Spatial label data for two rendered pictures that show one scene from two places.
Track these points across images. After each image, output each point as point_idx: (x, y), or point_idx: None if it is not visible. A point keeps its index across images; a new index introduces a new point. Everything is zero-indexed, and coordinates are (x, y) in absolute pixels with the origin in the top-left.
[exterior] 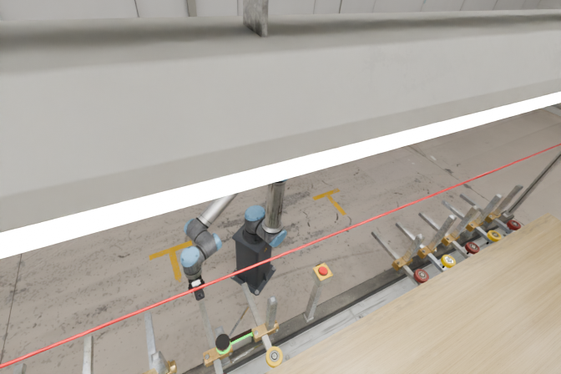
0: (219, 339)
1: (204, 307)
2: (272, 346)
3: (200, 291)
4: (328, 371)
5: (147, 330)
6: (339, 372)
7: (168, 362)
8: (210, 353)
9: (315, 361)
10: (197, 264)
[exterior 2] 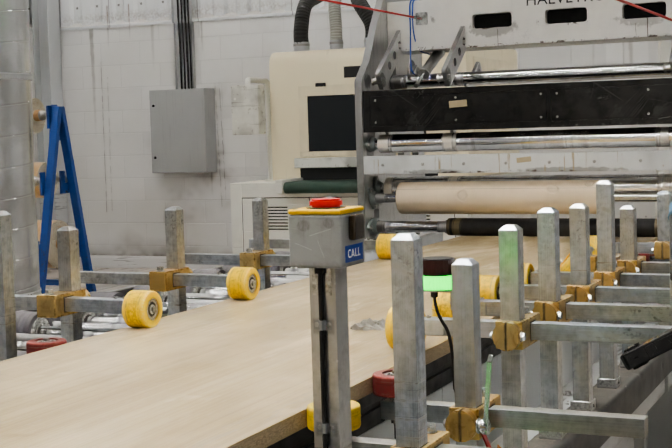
0: (447, 257)
1: (617, 417)
2: (354, 407)
3: (639, 345)
4: (169, 432)
5: (628, 324)
6: (136, 438)
7: (519, 321)
8: (483, 397)
9: (216, 429)
10: (671, 232)
